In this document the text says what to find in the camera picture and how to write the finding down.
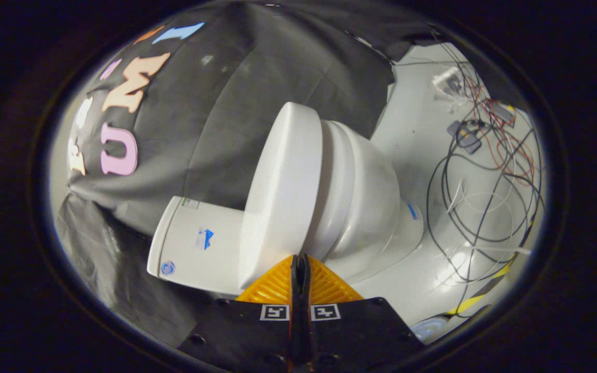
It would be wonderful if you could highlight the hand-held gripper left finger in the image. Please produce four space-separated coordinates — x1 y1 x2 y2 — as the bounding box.
177 254 302 373

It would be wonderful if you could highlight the pale blue tape roll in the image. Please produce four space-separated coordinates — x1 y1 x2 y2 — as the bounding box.
411 316 450 343

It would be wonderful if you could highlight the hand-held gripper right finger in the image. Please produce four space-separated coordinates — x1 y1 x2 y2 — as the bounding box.
301 254 427 373

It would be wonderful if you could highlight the grey power adapter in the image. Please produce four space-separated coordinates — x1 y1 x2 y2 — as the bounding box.
446 119 484 154

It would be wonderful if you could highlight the black backdrop cloth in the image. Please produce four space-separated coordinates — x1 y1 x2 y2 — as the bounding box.
55 0 434 348

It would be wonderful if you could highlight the yellow black striped tape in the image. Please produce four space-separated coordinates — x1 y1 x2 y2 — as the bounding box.
446 259 518 317

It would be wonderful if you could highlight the white toilet lid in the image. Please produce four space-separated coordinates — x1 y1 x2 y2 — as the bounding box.
238 102 325 289

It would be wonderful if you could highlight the tangle of thin cables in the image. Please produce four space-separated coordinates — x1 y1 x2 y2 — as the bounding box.
425 41 546 292

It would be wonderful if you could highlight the white toilet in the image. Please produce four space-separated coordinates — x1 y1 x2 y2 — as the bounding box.
147 120 424 296

